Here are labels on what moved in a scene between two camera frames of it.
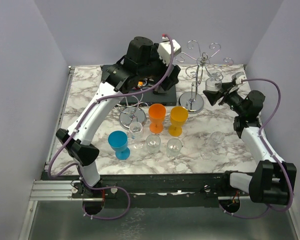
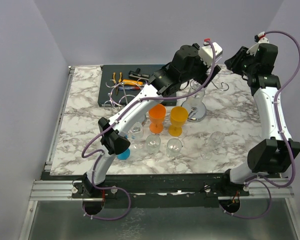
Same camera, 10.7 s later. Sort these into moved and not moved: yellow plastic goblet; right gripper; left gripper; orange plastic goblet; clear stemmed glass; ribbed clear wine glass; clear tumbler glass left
Moved: left gripper; right gripper; ribbed clear wine glass
Not moved: clear stemmed glass; clear tumbler glass left; orange plastic goblet; yellow plastic goblet
